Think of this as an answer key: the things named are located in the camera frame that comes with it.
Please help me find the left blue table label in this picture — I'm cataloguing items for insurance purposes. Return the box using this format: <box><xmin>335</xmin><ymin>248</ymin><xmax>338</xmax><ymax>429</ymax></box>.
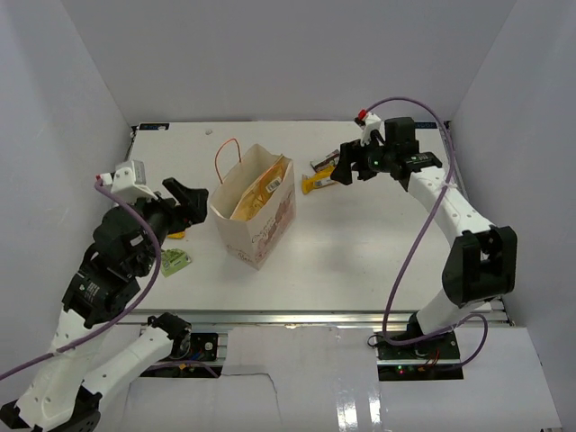
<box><xmin>138</xmin><ymin>122</ymin><xmax>170</xmax><ymax>131</ymax></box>

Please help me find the brown chocolate bar wrapper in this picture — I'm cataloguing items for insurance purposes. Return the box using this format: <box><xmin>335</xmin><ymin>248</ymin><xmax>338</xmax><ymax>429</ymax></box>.
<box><xmin>310</xmin><ymin>149</ymin><xmax>340</xmax><ymax>173</ymax></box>

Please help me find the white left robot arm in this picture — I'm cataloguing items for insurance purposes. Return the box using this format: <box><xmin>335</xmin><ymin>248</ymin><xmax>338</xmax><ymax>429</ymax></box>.
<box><xmin>1</xmin><ymin>175</ymin><xmax>209</xmax><ymax>431</ymax></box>

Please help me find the blue table label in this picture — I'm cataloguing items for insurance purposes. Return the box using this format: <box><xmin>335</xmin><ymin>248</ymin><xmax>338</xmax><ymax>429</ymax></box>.
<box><xmin>138</xmin><ymin>122</ymin><xmax>170</xmax><ymax>131</ymax></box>
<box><xmin>415</xmin><ymin>121</ymin><xmax>437</xmax><ymax>130</ymax></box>

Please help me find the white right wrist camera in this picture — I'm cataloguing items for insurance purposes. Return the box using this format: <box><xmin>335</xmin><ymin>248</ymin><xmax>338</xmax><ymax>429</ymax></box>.
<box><xmin>355</xmin><ymin>109</ymin><xmax>383</xmax><ymax>147</ymax></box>

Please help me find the large tan chip bag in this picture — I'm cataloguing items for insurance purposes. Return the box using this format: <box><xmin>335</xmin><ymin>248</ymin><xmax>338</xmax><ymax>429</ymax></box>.
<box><xmin>230</xmin><ymin>155</ymin><xmax>288</xmax><ymax>221</ymax></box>

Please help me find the small green candy packet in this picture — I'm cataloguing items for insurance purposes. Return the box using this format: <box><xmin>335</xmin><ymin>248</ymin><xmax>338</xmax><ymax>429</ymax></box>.
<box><xmin>161</xmin><ymin>248</ymin><xmax>192</xmax><ymax>277</ymax></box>

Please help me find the yellow snack bar wrapper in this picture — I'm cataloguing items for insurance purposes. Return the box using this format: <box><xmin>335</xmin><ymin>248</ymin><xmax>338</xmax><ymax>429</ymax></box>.
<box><xmin>301</xmin><ymin>170</ymin><xmax>336</xmax><ymax>194</ymax></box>

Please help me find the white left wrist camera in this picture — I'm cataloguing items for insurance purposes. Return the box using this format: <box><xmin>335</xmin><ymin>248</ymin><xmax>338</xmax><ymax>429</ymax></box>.
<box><xmin>95</xmin><ymin>159</ymin><xmax>157</xmax><ymax>203</ymax></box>

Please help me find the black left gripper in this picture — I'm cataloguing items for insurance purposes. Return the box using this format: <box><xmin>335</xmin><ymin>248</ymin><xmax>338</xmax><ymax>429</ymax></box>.
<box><xmin>120</xmin><ymin>175</ymin><xmax>211</xmax><ymax>274</ymax></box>

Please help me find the yellow M&M's candy pack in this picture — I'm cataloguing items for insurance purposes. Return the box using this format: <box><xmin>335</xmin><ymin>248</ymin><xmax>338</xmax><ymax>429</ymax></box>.
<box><xmin>167</xmin><ymin>231</ymin><xmax>185</xmax><ymax>239</ymax></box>

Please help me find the right blue table label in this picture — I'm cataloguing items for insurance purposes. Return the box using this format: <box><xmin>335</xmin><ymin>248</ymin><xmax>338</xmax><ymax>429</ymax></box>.
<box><xmin>415</xmin><ymin>121</ymin><xmax>437</xmax><ymax>130</ymax></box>

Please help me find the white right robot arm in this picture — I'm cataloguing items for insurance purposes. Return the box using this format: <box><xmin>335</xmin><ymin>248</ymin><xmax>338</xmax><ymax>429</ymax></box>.
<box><xmin>330</xmin><ymin>111</ymin><xmax>518</xmax><ymax>359</ymax></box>

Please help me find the beige paper gift bag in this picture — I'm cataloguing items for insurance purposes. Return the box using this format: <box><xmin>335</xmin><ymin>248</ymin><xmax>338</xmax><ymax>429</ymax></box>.
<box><xmin>209</xmin><ymin>138</ymin><xmax>296</xmax><ymax>270</ymax></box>

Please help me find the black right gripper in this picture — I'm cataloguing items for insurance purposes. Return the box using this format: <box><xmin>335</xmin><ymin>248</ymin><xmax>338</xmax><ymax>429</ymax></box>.
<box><xmin>331</xmin><ymin>133</ymin><xmax>397</xmax><ymax>185</ymax></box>

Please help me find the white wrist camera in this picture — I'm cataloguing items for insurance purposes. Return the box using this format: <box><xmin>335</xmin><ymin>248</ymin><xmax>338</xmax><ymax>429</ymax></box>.
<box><xmin>355</xmin><ymin>109</ymin><xmax>383</xmax><ymax>147</ymax></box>
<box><xmin>95</xmin><ymin>159</ymin><xmax>157</xmax><ymax>203</ymax></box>

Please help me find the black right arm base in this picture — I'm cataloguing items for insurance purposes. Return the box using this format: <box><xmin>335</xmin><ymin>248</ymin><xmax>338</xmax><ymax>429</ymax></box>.
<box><xmin>366</xmin><ymin>332</ymin><xmax>464</xmax><ymax>383</ymax></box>

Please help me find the aluminium table front rail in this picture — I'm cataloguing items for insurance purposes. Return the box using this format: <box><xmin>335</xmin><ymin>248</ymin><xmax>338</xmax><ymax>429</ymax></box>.
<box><xmin>121</xmin><ymin>309</ymin><xmax>509</xmax><ymax>325</ymax></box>

